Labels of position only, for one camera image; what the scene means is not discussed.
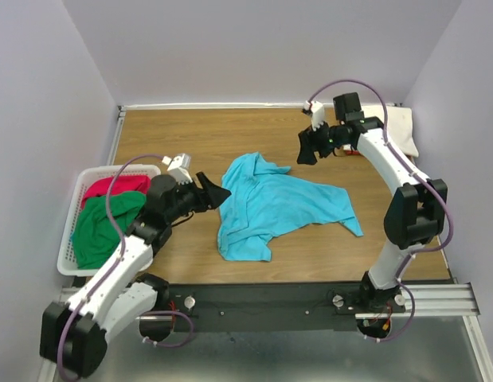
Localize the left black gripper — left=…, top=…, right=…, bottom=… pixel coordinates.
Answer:
left=166, top=172, right=233, bottom=224

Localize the white plastic laundry basket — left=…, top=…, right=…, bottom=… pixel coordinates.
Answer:
left=57, top=164, right=161, bottom=277

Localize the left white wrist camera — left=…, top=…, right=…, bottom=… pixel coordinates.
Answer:
left=162, top=153, right=193, bottom=184

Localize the cyan polo t shirt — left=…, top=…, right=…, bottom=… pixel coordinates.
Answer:
left=217, top=152, right=363, bottom=262

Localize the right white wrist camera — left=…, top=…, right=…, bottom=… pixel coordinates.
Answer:
left=302, top=100, right=326, bottom=131

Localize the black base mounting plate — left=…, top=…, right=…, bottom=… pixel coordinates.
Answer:
left=138, top=282, right=406, bottom=333

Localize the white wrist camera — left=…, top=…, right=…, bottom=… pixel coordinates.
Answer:
left=162, top=153, right=193, bottom=184
left=302, top=100, right=326, bottom=131

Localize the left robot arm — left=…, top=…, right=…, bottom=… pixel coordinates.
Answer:
left=40, top=172, right=231, bottom=381

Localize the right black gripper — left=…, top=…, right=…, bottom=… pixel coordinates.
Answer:
left=294, top=117, right=346, bottom=166

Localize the green t shirt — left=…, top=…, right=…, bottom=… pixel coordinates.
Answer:
left=72, top=191, right=146, bottom=270

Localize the folded white t shirt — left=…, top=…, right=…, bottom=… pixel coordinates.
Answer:
left=386, top=106, right=419, bottom=158

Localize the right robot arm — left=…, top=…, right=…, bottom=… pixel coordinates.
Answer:
left=297, top=92, right=448, bottom=312

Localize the red t shirt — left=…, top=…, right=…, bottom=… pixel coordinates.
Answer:
left=80, top=175, right=151, bottom=208

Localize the aluminium frame rail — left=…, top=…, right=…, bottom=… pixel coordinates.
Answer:
left=54, top=283, right=483, bottom=382

